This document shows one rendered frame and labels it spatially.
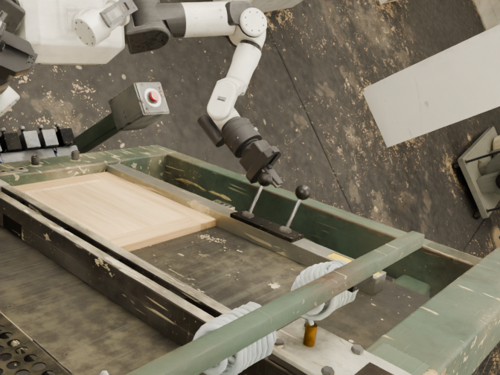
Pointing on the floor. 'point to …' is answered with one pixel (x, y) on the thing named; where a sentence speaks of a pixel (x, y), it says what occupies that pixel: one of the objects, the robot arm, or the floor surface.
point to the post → (96, 134)
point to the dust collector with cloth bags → (483, 172)
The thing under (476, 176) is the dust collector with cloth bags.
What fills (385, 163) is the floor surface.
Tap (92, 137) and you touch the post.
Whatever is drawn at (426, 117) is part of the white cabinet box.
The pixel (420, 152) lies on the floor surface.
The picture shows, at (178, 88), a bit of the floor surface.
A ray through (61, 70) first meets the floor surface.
